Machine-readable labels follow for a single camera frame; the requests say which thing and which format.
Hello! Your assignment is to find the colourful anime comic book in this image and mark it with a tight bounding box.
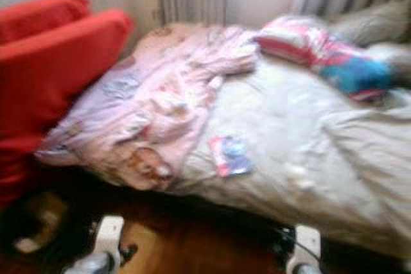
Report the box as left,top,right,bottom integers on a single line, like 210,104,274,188
209,135,256,178

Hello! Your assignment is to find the pink cartoon bear quilt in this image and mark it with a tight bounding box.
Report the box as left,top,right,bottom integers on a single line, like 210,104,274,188
34,22,259,191

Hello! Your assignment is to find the black round waste bin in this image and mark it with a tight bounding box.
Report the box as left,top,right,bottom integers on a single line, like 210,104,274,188
1,187,81,262

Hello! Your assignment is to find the large red sofa cushion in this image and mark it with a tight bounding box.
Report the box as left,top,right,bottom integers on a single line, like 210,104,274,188
0,8,134,210

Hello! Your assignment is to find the beige leaf pattern bed sheet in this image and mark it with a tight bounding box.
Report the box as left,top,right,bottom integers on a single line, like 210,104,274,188
167,46,411,262

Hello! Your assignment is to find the small red sofa cushion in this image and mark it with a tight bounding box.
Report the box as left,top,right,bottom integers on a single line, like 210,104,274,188
0,0,91,45

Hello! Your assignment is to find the striped star print long pillow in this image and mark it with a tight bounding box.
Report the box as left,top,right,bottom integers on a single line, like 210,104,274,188
254,14,400,103

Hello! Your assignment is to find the beige patterned pillow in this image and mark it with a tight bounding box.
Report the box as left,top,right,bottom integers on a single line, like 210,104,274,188
369,42,411,73

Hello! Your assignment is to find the large grey pillow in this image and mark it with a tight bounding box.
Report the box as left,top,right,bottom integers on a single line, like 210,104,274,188
328,0,411,47

